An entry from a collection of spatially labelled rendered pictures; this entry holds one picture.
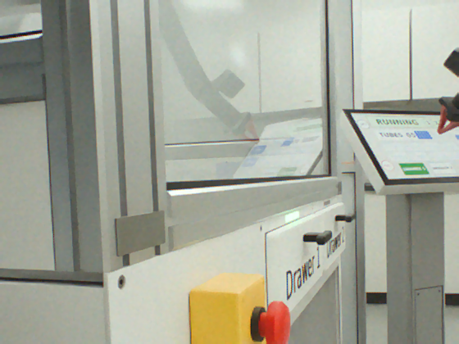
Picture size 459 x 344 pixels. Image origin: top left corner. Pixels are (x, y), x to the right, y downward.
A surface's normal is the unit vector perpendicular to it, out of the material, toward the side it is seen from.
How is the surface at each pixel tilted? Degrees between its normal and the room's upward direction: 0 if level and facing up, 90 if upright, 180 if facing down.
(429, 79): 90
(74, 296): 90
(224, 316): 90
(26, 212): 90
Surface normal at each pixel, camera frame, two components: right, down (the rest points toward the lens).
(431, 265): 0.40, 0.04
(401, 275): -0.91, 0.05
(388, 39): -0.18, 0.07
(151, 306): 0.95, -0.01
